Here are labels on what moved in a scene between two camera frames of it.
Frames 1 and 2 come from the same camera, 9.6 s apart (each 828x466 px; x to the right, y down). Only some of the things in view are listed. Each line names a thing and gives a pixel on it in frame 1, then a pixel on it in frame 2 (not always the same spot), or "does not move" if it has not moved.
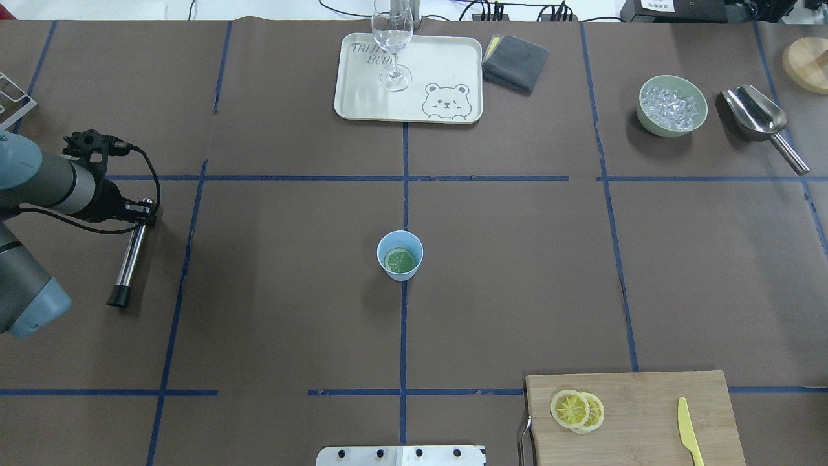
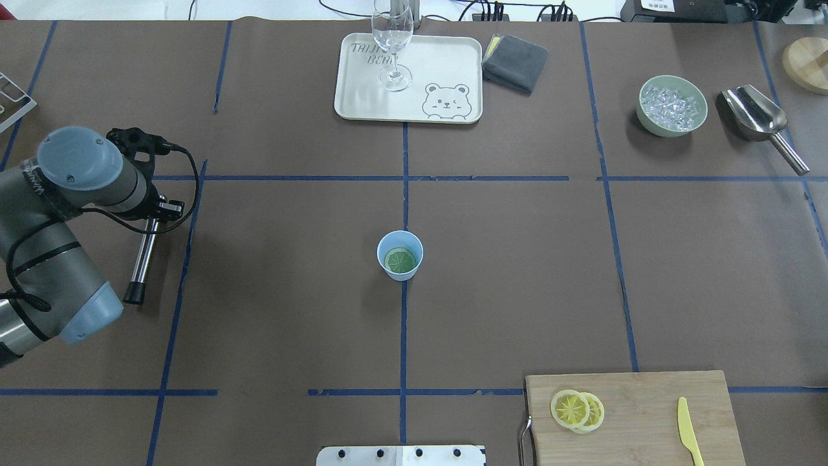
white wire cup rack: [30, 105] does not move
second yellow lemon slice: [596, 414] does not move
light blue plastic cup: [400, 252] does not move
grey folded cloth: [514, 63] does not move
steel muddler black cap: [119, 296] -> [135, 291]
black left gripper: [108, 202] -> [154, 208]
